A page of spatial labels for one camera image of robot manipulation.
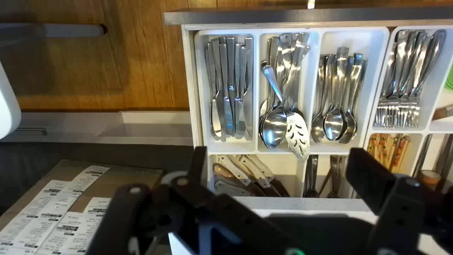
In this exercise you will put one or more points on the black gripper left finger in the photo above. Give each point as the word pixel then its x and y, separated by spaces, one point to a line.
pixel 198 164

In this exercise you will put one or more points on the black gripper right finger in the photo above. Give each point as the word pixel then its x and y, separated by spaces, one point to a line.
pixel 370 179

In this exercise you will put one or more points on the white wooden kitchen drawer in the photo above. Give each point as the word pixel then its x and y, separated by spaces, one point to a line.
pixel 189 94

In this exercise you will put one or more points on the white rounded plastic object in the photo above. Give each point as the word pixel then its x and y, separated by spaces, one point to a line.
pixel 9 104

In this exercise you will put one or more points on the patterned wooden stick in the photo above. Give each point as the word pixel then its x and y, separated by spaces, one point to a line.
pixel 379 149
pixel 399 151

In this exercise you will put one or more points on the dark metal utensil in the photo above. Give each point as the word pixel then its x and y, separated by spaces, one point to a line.
pixel 336 172
pixel 312 175

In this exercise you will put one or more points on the steel table knife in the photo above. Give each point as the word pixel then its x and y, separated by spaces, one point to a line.
pixel 215 114
pixel 249 71
pixel 239 111
pixel 227 114

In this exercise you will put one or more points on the small steel teaspoon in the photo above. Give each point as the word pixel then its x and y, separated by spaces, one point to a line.
pixel 351 128
pixel 335 125
pixel 319 128

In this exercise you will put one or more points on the dark slim utensil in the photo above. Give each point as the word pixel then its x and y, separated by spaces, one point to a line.
pixel 423 156
pixel 447 156

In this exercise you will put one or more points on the round wooden knob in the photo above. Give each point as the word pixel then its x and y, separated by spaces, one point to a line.
pixel 430 179

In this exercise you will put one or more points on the large steel serving spoon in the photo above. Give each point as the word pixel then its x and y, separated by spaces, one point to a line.
pixel 274 128

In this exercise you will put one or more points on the steel slotted spoon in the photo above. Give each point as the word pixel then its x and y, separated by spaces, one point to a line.
pixel 298 135

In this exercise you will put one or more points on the brown cardboard box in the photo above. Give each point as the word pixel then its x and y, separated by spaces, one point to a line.
pixel 114 182

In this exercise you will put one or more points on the grey cabinet plinth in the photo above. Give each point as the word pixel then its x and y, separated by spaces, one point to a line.
pixel 94 128

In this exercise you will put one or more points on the white shipping label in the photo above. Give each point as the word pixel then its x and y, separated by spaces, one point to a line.
pixel 72 233
pixel 97 206
pixel 87 178
pixel 50 199

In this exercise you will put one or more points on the brown wooden cabinet front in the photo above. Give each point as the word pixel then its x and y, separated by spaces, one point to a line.
pixel 142 62

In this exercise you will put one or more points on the steel fork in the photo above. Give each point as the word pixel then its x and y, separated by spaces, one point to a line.
pixel 421 57
pixel 411 62
pixel 437 47
pixel 400 62

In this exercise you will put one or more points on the white plastic cutlery tray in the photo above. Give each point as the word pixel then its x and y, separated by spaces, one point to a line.
pixel 373 47

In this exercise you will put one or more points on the steel tablespoon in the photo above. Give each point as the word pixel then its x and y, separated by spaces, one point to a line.
pixel 293 62

